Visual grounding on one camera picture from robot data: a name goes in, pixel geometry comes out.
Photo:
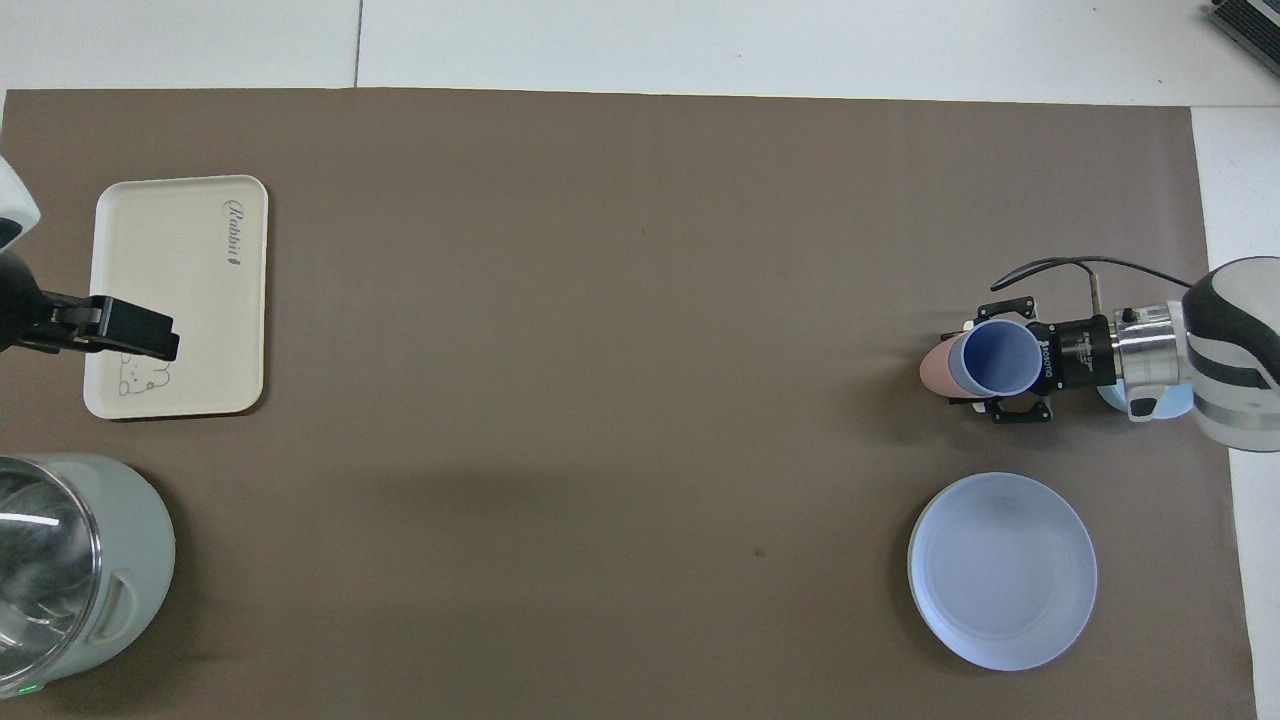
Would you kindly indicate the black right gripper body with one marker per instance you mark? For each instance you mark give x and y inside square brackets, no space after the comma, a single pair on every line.
[1075,353]

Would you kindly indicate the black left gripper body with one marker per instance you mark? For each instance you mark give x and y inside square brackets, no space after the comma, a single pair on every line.
[20,305]

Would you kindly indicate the blue ribbed cup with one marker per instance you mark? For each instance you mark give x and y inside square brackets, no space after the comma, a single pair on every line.
[1000,358]

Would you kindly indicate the pink ribbed cup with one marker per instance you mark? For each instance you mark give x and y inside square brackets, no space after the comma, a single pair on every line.
[935,370]

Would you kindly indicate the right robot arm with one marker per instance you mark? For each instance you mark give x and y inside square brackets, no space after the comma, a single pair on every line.
[1235,350]

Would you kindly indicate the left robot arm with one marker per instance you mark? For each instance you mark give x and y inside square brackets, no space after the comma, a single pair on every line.
[12,205]

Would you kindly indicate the cream rabbit print tray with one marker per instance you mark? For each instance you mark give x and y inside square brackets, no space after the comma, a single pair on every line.
[180,300]

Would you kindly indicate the light blue bowl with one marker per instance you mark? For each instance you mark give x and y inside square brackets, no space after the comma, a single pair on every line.
[1175,405]

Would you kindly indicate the light blue round plate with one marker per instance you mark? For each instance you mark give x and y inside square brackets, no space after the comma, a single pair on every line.
[1000,570]

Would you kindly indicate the pale green glass-lid kettle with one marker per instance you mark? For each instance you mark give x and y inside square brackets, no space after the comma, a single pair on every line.
[110,560]

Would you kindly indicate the grey ribbed device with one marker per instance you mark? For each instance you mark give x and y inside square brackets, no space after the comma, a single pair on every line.
[1250,22]

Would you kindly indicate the brown table mat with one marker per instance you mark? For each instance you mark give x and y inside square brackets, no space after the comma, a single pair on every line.
[600,350]

